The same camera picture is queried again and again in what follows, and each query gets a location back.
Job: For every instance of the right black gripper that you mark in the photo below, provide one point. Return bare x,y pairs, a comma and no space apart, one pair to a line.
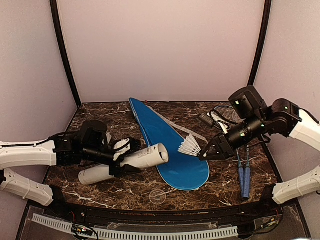
224,147

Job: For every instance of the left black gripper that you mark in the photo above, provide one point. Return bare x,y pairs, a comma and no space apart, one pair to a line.
119,170

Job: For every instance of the white shuttlecock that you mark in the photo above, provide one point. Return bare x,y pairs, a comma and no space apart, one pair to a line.
190,146

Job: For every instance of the blue racket bag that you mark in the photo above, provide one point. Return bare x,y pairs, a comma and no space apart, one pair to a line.
182,172

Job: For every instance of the white shuttlecock tube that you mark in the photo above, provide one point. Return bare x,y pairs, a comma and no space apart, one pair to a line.
146,158

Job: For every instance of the clear plastic tube lid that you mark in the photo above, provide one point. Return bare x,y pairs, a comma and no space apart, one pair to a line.
157,197

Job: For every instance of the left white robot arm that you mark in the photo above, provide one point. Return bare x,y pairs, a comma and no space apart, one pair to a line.
61,149

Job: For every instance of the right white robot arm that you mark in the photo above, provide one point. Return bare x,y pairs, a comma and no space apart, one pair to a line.
282,117

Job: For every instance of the blue badminton racket right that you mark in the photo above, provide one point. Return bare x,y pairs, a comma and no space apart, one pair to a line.
246,175

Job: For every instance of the blue badminton racket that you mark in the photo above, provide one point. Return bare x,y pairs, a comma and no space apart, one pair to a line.
246,175
227,118

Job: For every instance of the blue badminton racket left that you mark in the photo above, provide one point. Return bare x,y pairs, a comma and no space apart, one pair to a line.
227,118

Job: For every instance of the small circuit board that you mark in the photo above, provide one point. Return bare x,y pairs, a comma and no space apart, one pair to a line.
81,230

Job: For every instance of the black front table rail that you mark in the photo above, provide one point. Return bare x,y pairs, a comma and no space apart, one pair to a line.
231,215

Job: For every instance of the white slotted cable duct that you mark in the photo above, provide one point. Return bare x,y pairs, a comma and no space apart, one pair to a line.
108,234

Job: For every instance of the black left corner post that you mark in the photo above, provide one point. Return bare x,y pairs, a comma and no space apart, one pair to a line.
63,51

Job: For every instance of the black corner post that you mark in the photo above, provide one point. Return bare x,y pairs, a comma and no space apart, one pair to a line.
63,51
261,42

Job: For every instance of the black right corner post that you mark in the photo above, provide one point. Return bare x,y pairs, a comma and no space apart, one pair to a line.
261,42

